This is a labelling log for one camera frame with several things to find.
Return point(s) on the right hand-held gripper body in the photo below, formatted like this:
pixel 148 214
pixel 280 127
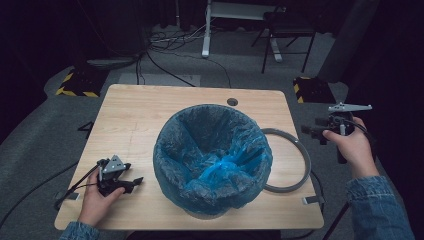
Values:
pixel 340 121

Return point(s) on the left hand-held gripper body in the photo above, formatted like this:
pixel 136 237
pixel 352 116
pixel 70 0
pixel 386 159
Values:
pixel 113 165

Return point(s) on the grey plastic trash bin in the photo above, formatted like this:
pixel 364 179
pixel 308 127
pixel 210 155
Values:
pixel 200 215

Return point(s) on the blue plastic bin bag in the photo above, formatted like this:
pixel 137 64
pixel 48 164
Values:
pixel 206 156

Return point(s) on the person's right hand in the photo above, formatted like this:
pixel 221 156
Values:
pixel 356 150

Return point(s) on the person's left hand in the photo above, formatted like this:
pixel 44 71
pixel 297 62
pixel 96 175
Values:
pixel 95 206

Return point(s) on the black yellow striped block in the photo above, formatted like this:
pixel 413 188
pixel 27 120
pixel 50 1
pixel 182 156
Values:
pixel 83 83
pixel 315 90

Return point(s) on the grey tape strip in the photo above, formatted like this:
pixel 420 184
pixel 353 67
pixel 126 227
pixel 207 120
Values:
pixel 68 196
pixel 313 200

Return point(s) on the dark round table grommet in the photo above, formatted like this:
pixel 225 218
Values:
pixel 232 101

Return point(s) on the grey pillar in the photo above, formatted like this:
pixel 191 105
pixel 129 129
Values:
pixel 346 40

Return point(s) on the black metal chair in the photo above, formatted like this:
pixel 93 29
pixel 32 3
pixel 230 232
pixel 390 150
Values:
pixel 290 31

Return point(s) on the grey flat stand base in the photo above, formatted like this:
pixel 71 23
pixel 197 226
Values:
pixel 111 62

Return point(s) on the black table side bracket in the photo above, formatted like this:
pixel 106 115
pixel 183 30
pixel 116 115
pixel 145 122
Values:
pixel 87 128

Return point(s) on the white desk frame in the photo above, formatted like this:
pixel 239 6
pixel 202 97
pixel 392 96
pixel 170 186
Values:
pixel 206 40

